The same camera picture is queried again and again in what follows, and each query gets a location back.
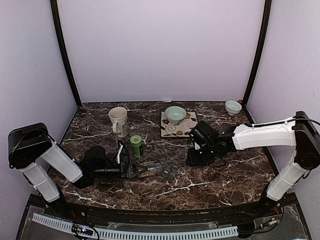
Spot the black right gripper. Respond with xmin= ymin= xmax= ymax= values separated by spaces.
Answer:
xmin=187 ymin=142 xmax=218 ymax=167

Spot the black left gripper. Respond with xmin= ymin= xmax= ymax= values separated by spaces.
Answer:
xmin=92 ymin=160 xmax=148 ymax=180

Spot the clear pill bottle green label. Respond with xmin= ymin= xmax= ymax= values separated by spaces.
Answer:
xmin=137 ymin=162 xmax=162 ymax=178

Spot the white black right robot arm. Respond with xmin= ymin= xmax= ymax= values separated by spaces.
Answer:
xmin=186 ymin=111 xmax=320 ymax=217

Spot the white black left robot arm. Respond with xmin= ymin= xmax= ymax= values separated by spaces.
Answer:
xmin=8 ymin=122 xmax=149 ymax=218

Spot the green labelled supplement bottle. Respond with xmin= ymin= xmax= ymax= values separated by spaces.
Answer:
xmin=130 ymin=135 xmax=144 ymax=158

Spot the square floral ceramic plate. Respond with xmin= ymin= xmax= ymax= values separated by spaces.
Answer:
xmin=160 ymin=111 xmax=198 ymax=139

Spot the light green ceramic bowl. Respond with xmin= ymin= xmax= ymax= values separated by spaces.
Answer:
xmin=164 ymin=106 xmax=187 ymax=125

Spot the white floral ceramic mug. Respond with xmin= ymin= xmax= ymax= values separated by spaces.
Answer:
xmin=108 ymin=107 xmax=129 ymax=138

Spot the small white-green ceramic bowl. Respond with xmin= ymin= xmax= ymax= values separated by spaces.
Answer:
xmin=224 ymin=100 xmax=242 ymax=116

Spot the white slotted cable duct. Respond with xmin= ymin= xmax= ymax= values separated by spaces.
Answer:
xmin=31 ymin=213 xmax=239 ymax=240

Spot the black right frame post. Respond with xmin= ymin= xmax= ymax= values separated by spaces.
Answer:
xmin=242 ymin=0 xmax=272 ymax=108

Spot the black frame post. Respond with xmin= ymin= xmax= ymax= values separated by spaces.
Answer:
xmin=50 ymin=0 xmax=82 ymax=108
xmin=242 ymin=0 xmax=272 ymax=108

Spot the black left frame post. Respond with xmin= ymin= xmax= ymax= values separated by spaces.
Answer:
xmin=50 ymin=0 xmax=82 ymax=108

